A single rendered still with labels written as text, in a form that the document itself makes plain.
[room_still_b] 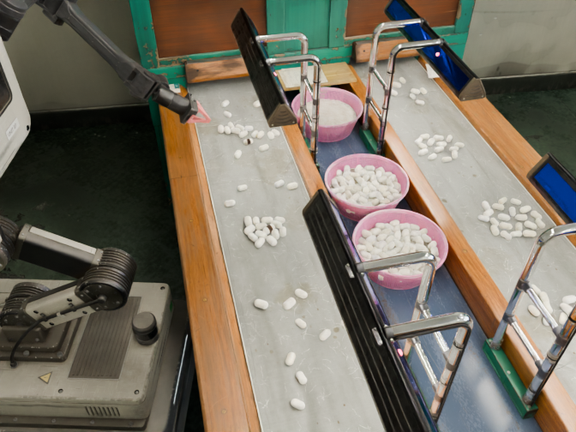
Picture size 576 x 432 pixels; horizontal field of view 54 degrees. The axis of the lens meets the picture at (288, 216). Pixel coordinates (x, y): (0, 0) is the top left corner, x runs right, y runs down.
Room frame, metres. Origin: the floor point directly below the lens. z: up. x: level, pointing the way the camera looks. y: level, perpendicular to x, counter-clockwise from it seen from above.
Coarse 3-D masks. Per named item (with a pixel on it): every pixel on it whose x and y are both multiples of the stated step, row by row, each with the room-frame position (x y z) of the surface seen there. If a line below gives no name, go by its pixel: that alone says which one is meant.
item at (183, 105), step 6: (174, 96) 1.55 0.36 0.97; (180, 96) 1.56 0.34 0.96; (186, 96) 1.61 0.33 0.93; (174, 102) 1.54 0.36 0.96; (180, 102) 1.54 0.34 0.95; (186, 102) 1.56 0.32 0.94; (168, 108) 1.54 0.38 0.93; (174, 108) 1.53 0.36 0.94; (180, 108) 1.54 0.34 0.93; (186, 108) 1.54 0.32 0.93; (192, 108) 1.53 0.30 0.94; (180, 114) 1.54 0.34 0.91; (186, 114) 1.52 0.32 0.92; (180, 120) 1.53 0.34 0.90; (186, 120) 1.52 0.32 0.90
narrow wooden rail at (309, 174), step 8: (288, 128) 1.67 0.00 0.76; (296, 128) 1.67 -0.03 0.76; (288, 136) 1.62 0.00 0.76; (296, 136) 1.62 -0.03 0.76; (288, 144) 1.60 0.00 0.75; (296, 144) 1.58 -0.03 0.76; (304, 144) 1.58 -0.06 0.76; (296, 152) 1.53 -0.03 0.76; (304, 152) 1.53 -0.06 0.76; (296, 160) 1.50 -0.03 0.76; (304, 160) 1.49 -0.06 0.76; (312, 160) 1.49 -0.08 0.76; (304, 168) 1.45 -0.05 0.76; (312, 168) 1.45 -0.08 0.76; (304, 176) 1.41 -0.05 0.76; (312, 176) 1.41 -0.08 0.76; (320, 176) 1.41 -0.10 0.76; (304, 184) 1.39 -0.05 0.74; (312, 184) 1.36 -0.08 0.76; (320, 184) 1.36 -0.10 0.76; (312, 192) 1.33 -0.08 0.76
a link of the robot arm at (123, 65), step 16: (64, 0) 1.71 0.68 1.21; (48, 16) 1.71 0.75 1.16; (64, 16) 1.68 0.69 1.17; (80, 16) 1.68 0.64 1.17; (80, 32) 1.65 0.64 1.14; (96, 32) 1.64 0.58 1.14; (96, 48) 1.61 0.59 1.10; (112, 48) 1.60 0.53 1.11; (112, 64) 1.57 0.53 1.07; (128, 64) 1.56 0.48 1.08; (128, 80) 1.54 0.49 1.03; (144, 80) 1.52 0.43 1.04; (144, 96) 1.52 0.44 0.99
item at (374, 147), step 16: (400, 48) 1.59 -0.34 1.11; (416, 48) 1.61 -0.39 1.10; (368, 80) 1.74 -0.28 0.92; (368, 96) 1.73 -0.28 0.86; (384, 96) 1.59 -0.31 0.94; (368, 112) 1.73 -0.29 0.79; (384, 112) 1.59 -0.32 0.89; (368, 128) 1.74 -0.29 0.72; (384, 128) 1.58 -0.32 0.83; (368, 144) 1.67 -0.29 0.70
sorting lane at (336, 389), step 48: (192, 96) 1.93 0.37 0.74; (240, 96) 1.93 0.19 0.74; (240, 144) 1.61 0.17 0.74; (240, 192) 1.36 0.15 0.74; (288, 192) 1.36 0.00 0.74; (240, 240) 1.14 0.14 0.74; (288, 240) 1.14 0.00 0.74; (240, 288) 0.97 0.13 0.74; (288, 288) 0.97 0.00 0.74; (288, 336) 0.81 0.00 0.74; (336, 336) 0.81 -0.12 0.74; (288, 384) 0.68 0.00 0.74; (336, 384) 0.68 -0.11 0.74
